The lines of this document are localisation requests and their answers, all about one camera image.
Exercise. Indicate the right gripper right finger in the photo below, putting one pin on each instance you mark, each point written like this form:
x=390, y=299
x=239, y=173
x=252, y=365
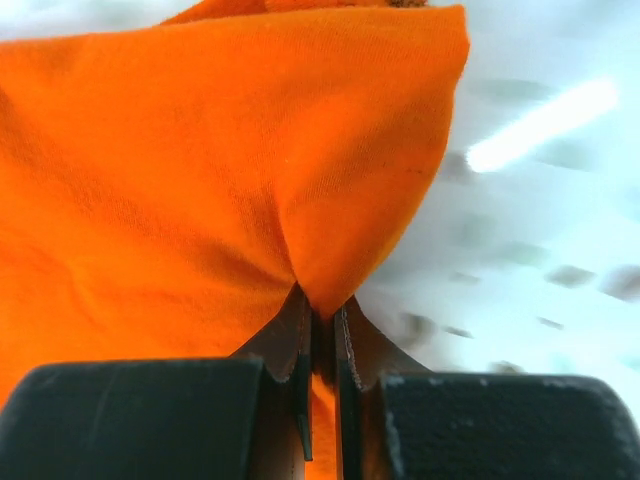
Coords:
x=396, y=419

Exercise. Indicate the orange t-shirt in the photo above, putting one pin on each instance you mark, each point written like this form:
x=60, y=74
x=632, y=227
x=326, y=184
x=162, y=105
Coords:
x=163, y=189

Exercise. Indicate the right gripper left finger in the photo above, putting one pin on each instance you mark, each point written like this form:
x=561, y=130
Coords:
x=245, y=416

